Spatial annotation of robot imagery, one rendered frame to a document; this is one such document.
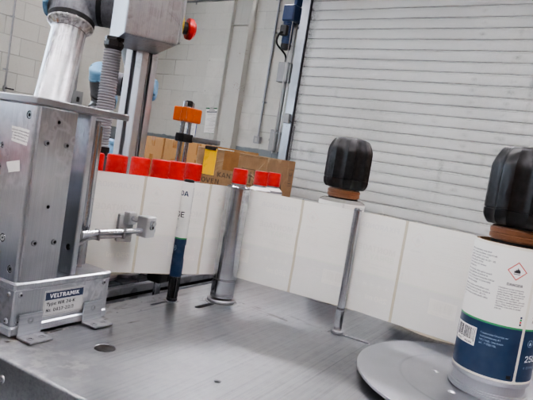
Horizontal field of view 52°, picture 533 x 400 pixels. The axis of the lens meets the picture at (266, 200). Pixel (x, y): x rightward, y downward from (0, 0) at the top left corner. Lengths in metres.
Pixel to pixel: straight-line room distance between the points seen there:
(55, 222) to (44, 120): 0.12
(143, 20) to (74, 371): 0.61
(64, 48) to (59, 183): 0.87
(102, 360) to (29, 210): 0.18
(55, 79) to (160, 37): 0.52
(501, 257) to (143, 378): 0.40
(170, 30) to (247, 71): 5.77
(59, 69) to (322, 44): 4.80
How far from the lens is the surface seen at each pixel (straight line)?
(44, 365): 0.61
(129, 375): 0.60
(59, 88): 1.46
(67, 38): 1.51
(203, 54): 7.31
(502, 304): 0.67
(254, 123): 6.57
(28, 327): 0.68
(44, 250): 0.67
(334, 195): 1.00
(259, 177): 1.29
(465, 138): 5.27
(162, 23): 1.00
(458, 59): 5.43
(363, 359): 0.72
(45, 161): 0.64
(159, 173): 0.99
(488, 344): 0.68
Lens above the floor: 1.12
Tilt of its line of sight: 4 degrees down
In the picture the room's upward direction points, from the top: 9 degrees clockwise
